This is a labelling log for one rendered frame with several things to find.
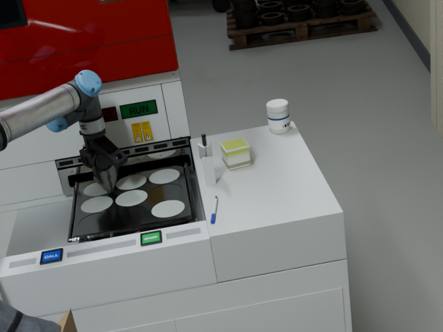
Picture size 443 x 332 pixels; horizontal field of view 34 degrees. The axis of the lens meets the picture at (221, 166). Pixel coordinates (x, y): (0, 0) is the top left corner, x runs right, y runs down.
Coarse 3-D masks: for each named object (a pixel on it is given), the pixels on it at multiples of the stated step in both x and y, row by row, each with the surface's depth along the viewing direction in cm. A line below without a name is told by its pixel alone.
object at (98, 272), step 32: (192, 224) 193; (32, 256) 190; (64, 256) 188; (96, 256) 186; (128, 256) 185; (160, 256) 187; (192, 256) 188; (0, 288) 185; (32, 288) 186; (64, 288) 187; (96, 288) 188; (128, 288) 190; (160, 288) 191
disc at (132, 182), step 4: (128, 176) 238; (132, 176) 238; (136, 176) 237; (140, 176) 237; (120, 180) 236; (124, 180) 236; (128, 180) 235; (132, 180) 235; (136, 180) 234; (140, 180) 234; (144, 180) 234; (116, 184) 234; (120, 184) 233; (124, 184) 233; (128, 184) 233; (132, 184) 232; (136, 184) 232; (140, 184) 231; (120, 188) 231; (124, 188) 231; (128, 188) 230; (132, 188) 230
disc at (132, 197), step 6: (126, 192) 228; (132, 192) 227; (138, 192) 227; (144, 192) 226; (120, 198) 225; (126, 198) 224; (132, 198) 224; (138, 198) 223; (144, 198) 223; (120, 204) 222; (126, 204) 221; (132, 204) 221
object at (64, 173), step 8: (152, 152) 242; (160, 152) 241; (168, 152) 242; (176, 152) 242; (184, 152) 242; (128, 160) 241; (136, 160) 241; (144, 160) 242; (152, 160) 242; (64, 168) 240; (72, 168) 240; (80, 168) 240; (88, 168) 241; (104, 168) 241; (192, 168) 245; (64, 176) 241; (64, 184) 242; (64, 192) 243; (72, 192) 244
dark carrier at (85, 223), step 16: (144, 176) 236; (80, 192) 232; (112, 192) 229; (160, 192) 225; (176, 192) 224; (80, 208) 223; (112, 208) 220; (128, 208) 219; (144, 208) 217; (80, 224) 214; (96, 224) 213; (112, 224) 211; (128, 224) 210
